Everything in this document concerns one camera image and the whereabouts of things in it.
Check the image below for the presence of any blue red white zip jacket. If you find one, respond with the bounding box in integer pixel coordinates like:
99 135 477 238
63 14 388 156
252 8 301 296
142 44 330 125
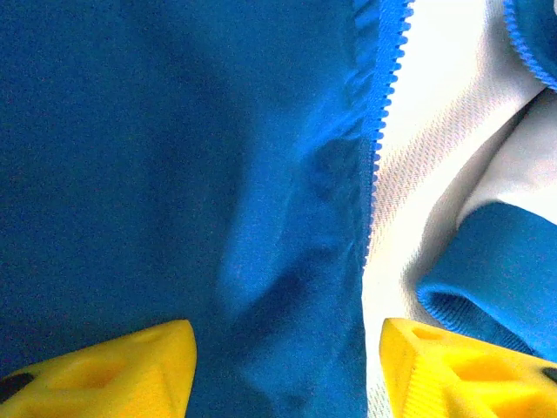
0 0 557 418

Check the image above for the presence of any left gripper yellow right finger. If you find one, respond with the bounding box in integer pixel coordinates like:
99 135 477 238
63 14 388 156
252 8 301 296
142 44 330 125
379 317 557 418

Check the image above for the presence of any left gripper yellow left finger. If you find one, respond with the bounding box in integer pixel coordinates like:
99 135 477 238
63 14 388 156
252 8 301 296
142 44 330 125
0 319 198 418

